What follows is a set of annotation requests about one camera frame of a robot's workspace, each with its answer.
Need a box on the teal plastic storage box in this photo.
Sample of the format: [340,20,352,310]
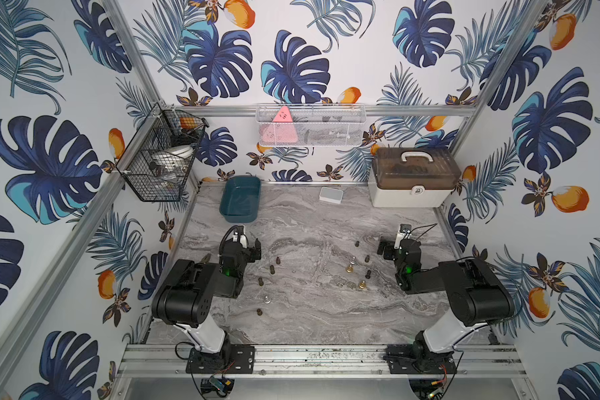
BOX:
[219,175,262,224]

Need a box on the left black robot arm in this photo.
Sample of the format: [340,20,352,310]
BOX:
[152,239,262,374]

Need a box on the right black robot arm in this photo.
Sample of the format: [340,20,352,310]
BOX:
[378,238,516,374]

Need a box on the white box with brown lid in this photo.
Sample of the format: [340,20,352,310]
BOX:
[368,148,461,208]

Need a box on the small white square box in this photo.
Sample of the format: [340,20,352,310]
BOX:
[318,187,344,204]

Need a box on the pink triangle item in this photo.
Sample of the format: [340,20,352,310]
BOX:
[261,106,298,146]

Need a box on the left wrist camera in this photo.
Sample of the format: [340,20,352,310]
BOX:
[229,225,248,248]

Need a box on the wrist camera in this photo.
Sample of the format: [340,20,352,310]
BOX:
[229,225,248,248]
[394,223,413,249]

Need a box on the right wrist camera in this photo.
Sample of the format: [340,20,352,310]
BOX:
[394,223,413,249]

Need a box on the black wire basket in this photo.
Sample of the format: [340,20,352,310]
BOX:
[115,103,209,203]

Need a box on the clear wall shelf basket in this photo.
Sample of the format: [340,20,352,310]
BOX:
[255,104,367,148]

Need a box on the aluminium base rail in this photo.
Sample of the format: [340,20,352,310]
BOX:
[118,344,527,379]

